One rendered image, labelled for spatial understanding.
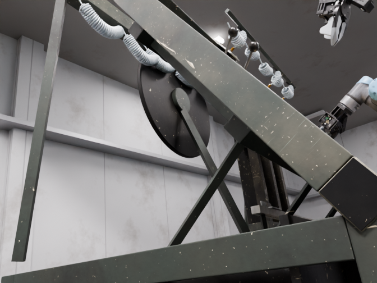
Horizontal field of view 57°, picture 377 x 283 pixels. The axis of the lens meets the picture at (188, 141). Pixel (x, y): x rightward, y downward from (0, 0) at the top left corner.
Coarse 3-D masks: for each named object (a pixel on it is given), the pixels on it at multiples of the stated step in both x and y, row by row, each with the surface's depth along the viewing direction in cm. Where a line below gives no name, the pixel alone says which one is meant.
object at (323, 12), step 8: (320, 0) 115; (328, 0) 113; (336, 0) 111; (344, 0) 110; (320, 8) 115; (328, 8) 113; (344, 8) 111; (320, 16) 115; (328, 16) 115; (344, 16) 112
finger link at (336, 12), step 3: (336, 6) 110; (339, 6) 109; (336, 9) 109; (339, 9) 109; (333, 12) 110; (336, 12) 109; (339, 12) 110; (333, 15) 110; (336, 15) 109; (339, 15) 110; (333, 18) 110; (336, 18) 109; (333, 21) 110; (336, 21) 109; (333, 24) 110; (336, 24) 109; (333, 27) 110
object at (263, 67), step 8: (232, 16) 181; (240, 24) 187; (248, 32) 194; (232, 40) 181; (240, 40) 182; (248, 48) 197; (248, 56) 199; (256, 56) 199; (264, 56) 218; (264, 64) 214; (272, 64) 225; (264, 72) 213; (272, 72) 217; (272, 80) 231; (280, 80) 228; (288, 80) 248; (288, 88) 243; (288, 96) 245
